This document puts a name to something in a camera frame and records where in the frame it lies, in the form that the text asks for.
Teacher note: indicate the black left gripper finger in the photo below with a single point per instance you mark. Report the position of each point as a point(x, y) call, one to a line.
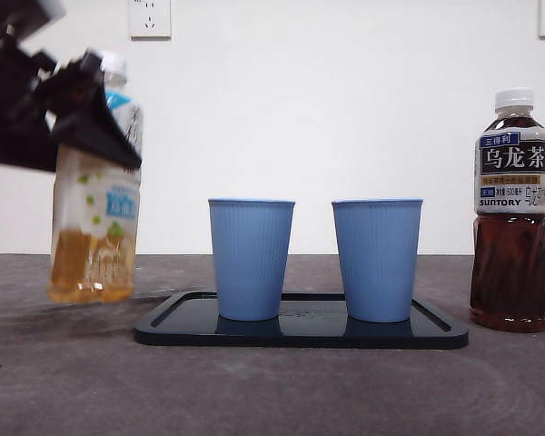
point(100, 136)

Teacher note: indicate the jasmine tea bottle white label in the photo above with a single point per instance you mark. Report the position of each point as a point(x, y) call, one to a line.
point(95, 227)

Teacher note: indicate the dark oolong tea bottle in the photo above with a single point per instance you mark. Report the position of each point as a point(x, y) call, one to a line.
point(511, 263)

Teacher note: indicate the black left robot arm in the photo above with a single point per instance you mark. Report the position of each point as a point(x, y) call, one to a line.
point(9, 113)

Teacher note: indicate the blue ribbed plastic cup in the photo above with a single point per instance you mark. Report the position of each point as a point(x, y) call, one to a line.
point(377, 259)
point(250, 259)

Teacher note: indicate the dark rectangular tray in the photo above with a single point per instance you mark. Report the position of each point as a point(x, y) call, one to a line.
point(309, 333)

